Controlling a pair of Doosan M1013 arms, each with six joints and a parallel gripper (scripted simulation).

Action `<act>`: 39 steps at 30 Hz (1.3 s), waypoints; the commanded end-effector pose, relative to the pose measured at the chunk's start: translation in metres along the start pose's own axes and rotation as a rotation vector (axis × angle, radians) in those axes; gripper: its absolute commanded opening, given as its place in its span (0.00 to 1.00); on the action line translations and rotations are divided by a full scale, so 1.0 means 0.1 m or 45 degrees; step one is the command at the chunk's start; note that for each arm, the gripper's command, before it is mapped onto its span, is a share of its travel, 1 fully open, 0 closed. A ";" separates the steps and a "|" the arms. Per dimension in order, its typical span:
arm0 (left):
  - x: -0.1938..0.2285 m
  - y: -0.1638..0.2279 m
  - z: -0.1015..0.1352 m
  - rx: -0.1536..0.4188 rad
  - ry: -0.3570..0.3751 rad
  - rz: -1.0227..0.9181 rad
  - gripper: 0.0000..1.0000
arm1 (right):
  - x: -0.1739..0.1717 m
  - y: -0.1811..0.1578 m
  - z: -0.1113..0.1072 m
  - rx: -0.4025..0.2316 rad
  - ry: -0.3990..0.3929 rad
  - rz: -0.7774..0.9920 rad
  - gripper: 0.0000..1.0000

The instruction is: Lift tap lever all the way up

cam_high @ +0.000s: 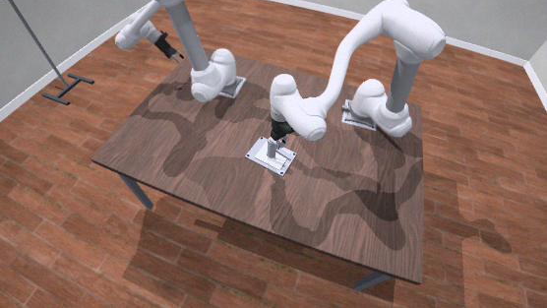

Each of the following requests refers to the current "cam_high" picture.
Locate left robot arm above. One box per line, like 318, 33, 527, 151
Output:
270, 0, 446, 141

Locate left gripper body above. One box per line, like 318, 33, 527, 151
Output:
271, 107, 294, 141

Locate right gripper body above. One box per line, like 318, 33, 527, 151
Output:
147, 29, 176, 59

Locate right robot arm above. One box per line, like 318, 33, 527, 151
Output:
115, 0, 242, 102

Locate grey tap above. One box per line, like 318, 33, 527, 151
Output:
255, 137, 293, 170

